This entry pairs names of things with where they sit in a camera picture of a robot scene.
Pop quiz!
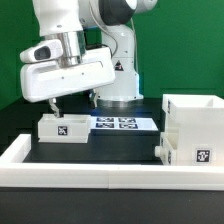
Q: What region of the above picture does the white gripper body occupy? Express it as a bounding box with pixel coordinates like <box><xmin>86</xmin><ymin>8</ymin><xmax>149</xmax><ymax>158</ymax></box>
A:
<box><xmin>20</xmin><ymin>47</ymin><xmax>115</xmax><ymax>102</ymax></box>

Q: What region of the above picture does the white drawer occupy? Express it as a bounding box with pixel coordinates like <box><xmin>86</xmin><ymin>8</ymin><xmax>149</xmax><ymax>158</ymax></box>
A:
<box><xmin>38</xmin><ymin>114</ymin><xmax>91</xmax><ymax>143</ymax></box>
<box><xmin>154</xmin><ymin>132</ymin><xmax>181</xmax><ymax>166</ymax></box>

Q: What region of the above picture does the white drawer cabinet box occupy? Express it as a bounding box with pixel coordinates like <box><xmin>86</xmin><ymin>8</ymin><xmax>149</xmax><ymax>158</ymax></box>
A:
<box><xmin>162</xmin><ymin>94</ymin><xmax>224</xmax><ymax>166</ymax></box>

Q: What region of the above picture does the white front drawer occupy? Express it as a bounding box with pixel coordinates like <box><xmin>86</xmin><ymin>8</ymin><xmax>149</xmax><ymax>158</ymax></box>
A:
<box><xmin>154</xmin><ymin>132</ymin><xmax>181</xmax><ymax>166</ymax></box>

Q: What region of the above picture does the marker tag sheet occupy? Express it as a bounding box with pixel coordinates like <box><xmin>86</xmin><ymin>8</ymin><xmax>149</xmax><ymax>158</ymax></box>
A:
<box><xmin>91</xmin><ymin>116</ymin><xmax>158</xmax><ymax>131</ymax></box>

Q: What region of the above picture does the white U-shaped border frame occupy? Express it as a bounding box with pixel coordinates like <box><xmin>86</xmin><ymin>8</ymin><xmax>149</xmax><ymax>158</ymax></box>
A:
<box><xmin>0</xmin><ymin>134</ymin><xmax>224</xmax><ymax>191</ymax></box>

